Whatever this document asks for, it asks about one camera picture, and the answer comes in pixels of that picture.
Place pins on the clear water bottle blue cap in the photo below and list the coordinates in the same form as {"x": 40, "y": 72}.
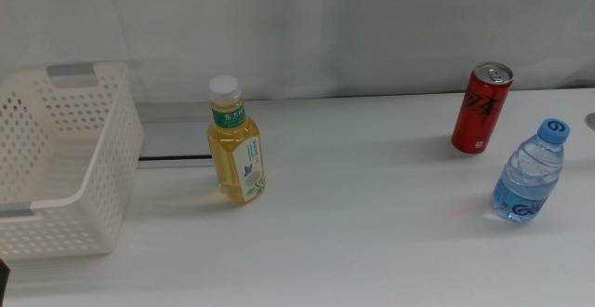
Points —
{"x": 530, "y": 177}

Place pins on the yellow tea bottle white cap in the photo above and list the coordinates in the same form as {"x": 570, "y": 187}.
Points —
{"x": 234, "y": 158}

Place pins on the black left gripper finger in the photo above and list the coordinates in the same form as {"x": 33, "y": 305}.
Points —
{"x": 3, "y": 279}

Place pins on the red soda can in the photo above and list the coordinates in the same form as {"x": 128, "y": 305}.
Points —
{"x": 481, "y": 111}

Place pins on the white perforated plastic basket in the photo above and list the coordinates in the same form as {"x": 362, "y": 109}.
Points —
{"x": 116, "y": 158}

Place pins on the white backdrop curtain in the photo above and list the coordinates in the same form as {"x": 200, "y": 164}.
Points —
{"x": 325, "y": 28}

